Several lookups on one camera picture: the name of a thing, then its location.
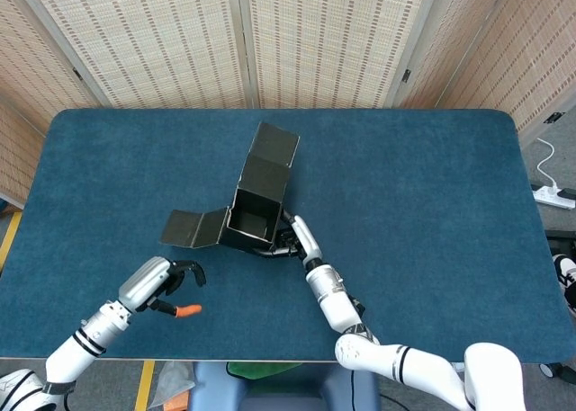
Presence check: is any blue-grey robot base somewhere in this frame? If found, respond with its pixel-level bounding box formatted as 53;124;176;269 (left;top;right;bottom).
186;361;382;411

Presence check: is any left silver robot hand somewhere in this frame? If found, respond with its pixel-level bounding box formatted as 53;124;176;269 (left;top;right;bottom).
118;255;208;319

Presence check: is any woven bamboo screen panel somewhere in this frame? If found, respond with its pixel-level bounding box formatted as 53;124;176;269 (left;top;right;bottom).
237;0;445;110
395;0;514;110
0;0;103;136
438;0;576;149
11;0;249;110
0;98;46;205

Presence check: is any grey plastic bag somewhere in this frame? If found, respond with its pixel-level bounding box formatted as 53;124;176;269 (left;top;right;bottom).
148;361;197;410

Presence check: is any blue felt table cover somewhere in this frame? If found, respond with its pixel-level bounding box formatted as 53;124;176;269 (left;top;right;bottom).
0;108;576;362

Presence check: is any orange packet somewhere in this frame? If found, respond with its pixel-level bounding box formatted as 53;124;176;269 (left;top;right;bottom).
161;390;191;411

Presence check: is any black foldable cardboard box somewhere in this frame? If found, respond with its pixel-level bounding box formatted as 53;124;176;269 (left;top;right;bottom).
157;121;302;255

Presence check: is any green cloth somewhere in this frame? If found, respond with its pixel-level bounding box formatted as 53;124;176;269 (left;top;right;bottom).
226;361;303;380

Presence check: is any black and white sneaker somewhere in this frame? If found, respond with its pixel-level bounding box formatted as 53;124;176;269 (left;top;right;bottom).
552;253;576;317

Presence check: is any white power strip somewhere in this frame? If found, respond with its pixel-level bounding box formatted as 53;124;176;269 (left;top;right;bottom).
532;183;576;210

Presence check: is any white power cable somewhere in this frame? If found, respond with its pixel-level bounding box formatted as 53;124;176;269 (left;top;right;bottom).
535;137;560;192

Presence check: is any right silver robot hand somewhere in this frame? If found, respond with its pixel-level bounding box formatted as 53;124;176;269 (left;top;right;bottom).
251;210;324;269

